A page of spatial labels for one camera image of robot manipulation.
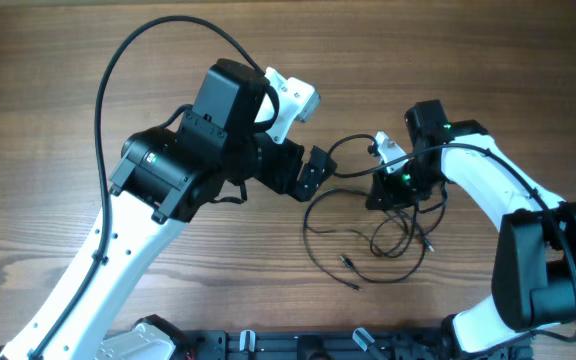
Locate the left black camera cable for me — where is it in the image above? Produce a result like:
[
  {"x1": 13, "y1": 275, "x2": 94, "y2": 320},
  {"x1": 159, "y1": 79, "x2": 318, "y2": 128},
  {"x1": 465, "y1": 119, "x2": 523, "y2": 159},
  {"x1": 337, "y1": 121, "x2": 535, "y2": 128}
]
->
[{"x1": 27, "y1": 14, "x2": 267, "y2": 360}]

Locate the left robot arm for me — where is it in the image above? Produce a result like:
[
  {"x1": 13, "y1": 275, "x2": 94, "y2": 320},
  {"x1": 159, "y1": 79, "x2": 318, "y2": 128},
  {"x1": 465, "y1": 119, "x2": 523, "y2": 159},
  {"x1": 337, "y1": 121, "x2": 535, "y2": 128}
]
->
[{"x1": 0, "y1": 59, "x2": 334, "y2": 359}]

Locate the black usb cable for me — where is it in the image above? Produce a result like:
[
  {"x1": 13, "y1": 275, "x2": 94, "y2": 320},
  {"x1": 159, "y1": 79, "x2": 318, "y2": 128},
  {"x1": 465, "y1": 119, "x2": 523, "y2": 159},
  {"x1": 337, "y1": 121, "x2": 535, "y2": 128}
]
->
[{"x1": 301, "y1": 182, "x2": 449, "y2": 292}]

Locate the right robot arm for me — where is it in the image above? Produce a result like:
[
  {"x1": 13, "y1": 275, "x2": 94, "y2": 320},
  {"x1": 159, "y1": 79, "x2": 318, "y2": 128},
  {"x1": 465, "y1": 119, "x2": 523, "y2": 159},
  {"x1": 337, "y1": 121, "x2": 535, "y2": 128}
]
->
[{"x1": 366, "y1": 100, "x2": 576, "y2": 359}]

